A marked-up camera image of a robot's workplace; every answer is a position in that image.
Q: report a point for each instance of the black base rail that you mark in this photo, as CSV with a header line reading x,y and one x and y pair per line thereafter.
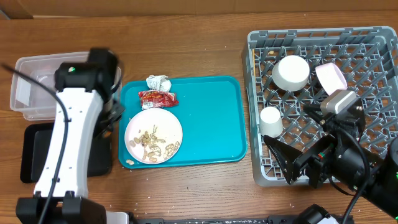
x,y
312,214

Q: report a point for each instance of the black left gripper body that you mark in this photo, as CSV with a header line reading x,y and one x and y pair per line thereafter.
x,y
112,114

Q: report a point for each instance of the peanut shell on tray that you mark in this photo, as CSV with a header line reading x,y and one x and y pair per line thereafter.
x,y
130,162

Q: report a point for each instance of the red snack wrapper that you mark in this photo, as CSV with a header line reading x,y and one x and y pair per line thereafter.
x,y
157,99

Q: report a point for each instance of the white bowl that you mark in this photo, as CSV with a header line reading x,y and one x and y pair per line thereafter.
x,y
291,73

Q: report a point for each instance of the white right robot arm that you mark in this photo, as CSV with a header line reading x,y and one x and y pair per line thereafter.
x,y
381,187

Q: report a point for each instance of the white tissue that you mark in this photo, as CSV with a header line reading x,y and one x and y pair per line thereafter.
x,y
159,83

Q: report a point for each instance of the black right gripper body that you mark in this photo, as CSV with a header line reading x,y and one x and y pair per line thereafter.
x,y
329,160

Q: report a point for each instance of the teal plastic tray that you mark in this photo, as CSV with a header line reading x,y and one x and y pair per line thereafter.
x,y
210,111

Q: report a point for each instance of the grey dish rack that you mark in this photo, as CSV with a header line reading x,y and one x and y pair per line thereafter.
x,y
367,57

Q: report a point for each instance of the large white plate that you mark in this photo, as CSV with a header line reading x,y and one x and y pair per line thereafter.
x,y
153,136

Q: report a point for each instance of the clear plastic bin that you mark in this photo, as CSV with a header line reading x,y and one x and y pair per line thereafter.
x,y
30,99

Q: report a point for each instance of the white cup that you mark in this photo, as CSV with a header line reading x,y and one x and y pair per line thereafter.
x,y
270,122

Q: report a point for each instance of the black bin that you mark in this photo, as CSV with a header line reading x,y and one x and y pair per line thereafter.
x,y
36,146

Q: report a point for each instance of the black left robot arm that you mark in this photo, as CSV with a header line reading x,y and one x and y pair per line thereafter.
x,y
84,92

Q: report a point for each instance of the wooden chopstick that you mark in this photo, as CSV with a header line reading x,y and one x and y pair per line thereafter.
x,y
253,63

